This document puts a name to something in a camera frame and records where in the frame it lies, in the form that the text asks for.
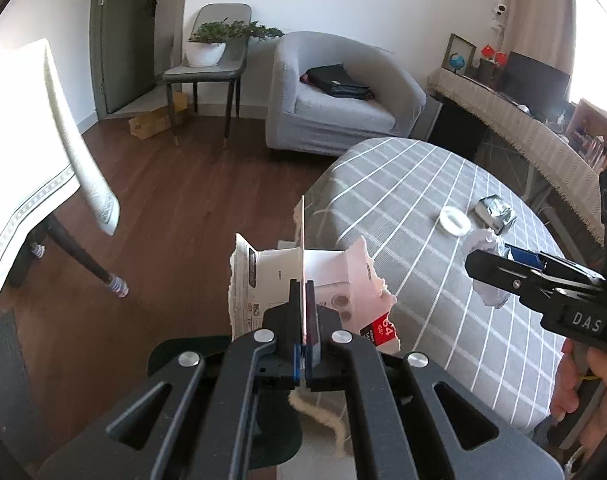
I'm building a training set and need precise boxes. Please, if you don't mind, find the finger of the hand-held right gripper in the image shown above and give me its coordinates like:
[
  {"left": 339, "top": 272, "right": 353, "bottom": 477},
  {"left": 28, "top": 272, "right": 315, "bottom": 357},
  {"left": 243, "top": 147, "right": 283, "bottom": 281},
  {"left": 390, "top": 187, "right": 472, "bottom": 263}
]
[
  {"left": 505, "top": 245, "right": 604, "bottom": 283},
  {"left": 466, "top": 251, "right": 604, "bottom": 311}
]

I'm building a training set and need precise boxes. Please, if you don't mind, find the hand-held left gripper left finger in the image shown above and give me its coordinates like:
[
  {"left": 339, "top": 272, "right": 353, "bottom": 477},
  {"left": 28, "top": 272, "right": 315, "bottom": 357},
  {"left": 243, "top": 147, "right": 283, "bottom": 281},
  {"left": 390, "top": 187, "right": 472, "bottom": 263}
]
[{"left": 36, "top": 280, "right": 304, "bottom": 480}]

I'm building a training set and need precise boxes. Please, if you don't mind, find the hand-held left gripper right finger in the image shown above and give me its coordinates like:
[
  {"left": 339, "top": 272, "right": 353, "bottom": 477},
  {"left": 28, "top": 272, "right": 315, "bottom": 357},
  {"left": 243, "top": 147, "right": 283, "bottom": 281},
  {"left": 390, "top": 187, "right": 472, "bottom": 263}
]
[{"left": 303, "top": 280, "right": 567, "bottom": 480}]

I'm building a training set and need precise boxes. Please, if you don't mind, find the red white card packaging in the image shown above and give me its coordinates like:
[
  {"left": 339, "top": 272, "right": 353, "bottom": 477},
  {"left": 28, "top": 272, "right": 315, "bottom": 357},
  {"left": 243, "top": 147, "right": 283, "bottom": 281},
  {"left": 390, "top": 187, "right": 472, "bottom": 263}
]
[{"left": 228, "top": 196, "right": 401, "bottom": 358}]

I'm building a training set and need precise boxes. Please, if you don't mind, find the person's right hand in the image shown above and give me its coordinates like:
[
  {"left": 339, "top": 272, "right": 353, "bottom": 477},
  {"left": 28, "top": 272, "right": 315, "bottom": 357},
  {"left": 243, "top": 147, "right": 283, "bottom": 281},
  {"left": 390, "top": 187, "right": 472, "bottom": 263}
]
[{"left": 549, "top": 341, "right": 607, "bottom": 441}]

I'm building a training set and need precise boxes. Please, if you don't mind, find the crumpled silvery paper ball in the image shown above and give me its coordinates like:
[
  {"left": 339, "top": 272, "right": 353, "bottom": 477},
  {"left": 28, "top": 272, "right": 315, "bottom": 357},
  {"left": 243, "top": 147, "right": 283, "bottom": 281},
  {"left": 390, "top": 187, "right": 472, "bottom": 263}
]
[{"left": 476, "top": 194, "right": 518, "bottom": 233}]

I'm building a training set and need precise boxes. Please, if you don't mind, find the beige fringed cloth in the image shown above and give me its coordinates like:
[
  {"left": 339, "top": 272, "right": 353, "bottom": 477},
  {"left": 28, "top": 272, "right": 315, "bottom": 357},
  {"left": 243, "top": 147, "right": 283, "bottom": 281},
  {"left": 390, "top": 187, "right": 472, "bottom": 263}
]
[{"left": 427, "top": 67, "right": 607, "bottom": 246}]

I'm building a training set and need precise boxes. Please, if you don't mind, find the grey checked tablecloth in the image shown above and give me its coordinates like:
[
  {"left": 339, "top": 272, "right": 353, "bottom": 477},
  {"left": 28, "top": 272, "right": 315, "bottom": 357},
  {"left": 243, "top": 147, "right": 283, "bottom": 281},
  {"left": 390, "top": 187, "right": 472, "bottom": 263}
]
[{"left": 277, "top": 136, "right": 569, "bottom": 480}]

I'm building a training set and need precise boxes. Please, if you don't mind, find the wooden shelf with books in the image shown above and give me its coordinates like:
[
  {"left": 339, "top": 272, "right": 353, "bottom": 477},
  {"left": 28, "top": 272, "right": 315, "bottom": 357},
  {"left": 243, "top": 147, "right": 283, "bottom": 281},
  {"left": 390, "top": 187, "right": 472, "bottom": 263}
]
[{"left": 563, "top": 99, "right": 607, "bottom": 171}]

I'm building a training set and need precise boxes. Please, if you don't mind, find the dark cabinet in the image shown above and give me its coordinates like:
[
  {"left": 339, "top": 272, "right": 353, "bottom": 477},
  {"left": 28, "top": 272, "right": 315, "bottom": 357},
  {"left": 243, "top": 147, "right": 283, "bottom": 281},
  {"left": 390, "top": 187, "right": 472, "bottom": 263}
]
[{"left": 413, "top": 95, "right": 489, "bottom": 161}]

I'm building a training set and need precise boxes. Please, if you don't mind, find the black monitor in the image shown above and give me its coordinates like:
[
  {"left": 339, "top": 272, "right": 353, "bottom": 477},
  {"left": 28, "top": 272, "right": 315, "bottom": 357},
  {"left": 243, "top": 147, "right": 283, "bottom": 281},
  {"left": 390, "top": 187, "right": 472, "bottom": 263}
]
[{"left": 501, "top": 51, "right": 571, "bottom": 116}]

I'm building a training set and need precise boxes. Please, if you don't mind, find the dark wooden box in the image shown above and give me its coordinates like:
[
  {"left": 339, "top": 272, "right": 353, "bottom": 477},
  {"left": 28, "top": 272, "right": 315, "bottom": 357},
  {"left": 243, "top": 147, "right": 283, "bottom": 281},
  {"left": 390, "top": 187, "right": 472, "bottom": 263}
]
[{"left": 478, "top": 57, "right": 504, "bottom": 86}]

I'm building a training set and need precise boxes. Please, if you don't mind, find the grey armchair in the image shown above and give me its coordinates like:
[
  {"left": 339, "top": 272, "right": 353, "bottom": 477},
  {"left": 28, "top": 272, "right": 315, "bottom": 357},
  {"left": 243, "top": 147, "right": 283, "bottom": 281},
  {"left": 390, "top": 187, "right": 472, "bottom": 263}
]
[{"left": 266, "top": 31, "right": 427, "bottom": 156}]

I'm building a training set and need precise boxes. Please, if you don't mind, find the beige curtain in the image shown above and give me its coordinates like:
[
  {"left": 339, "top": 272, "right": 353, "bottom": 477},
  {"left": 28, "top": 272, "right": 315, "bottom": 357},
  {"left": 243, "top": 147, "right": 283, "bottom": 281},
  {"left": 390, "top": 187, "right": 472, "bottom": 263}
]
[{"left": 503, "top": 0, "right": 577, "bottom": 71}]

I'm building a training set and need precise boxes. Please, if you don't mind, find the black bag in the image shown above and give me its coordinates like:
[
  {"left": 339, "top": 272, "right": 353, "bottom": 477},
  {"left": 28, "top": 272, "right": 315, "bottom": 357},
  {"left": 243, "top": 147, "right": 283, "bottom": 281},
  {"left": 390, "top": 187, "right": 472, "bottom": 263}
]
[{"left": 300, "top": 64, "right": 375, "bottom": 101}]

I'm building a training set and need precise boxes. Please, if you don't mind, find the cardboard box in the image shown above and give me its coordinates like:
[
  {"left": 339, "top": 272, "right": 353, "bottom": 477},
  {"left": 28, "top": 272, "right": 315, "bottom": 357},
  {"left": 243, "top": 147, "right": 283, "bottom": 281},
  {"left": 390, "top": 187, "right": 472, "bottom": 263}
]
[{"left": 128, "top": 91, "right": 190, "bottom": 139}]

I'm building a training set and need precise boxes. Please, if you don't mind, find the potted plant in white pot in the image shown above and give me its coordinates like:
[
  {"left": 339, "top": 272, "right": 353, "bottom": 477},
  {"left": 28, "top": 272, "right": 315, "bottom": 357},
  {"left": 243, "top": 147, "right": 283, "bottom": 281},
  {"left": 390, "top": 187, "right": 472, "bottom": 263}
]
[{"left": 184, "top": 19, "right": 285, "bottom": 67}]

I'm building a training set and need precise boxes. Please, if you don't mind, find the grey chair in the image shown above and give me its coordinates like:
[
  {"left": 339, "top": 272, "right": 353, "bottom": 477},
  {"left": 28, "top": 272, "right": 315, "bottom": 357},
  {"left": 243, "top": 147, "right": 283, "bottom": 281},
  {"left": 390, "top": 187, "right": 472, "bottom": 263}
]
[{"left": 162, "top": 3, "right": 254, "bottom": 150}]

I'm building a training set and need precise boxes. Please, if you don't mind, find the white patterned tablecloth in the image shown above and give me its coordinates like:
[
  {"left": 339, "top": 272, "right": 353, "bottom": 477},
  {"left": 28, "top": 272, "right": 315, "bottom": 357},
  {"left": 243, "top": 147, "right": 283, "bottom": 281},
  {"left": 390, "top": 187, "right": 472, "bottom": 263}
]
[{"left": 0, "top": 38, "right": 121, "bottom": 401}]

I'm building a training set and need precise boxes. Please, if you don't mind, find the grey door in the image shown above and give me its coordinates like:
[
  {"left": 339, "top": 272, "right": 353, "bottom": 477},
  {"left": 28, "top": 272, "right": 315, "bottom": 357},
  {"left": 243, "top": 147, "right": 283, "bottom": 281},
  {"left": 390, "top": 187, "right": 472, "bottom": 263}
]
[{"left": 90, "top": 0, "right": 189, "bottom": 121}]

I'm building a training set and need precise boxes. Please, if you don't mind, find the white tape ring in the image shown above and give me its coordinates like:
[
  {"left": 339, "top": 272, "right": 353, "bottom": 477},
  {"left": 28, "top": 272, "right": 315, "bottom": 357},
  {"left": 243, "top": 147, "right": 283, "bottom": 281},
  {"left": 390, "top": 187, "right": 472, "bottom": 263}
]
[{"left": 439, "top": 206, "right": 470, "bottom": 236}]

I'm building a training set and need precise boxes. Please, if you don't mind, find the picture frame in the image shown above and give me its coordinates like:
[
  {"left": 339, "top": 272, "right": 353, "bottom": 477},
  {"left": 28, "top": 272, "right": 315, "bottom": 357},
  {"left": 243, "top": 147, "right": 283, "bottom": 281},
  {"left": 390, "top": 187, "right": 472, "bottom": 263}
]
[{"left": 443, "top": 33, "right": 477, "bottom": 77}]

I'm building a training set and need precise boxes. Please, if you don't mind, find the white security camera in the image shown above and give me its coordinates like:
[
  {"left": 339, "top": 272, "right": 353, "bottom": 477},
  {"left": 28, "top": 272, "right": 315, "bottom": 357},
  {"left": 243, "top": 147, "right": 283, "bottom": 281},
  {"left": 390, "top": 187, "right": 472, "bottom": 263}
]
[{"left": 488, "top": 2, "right": 509, "bottom": 31}]

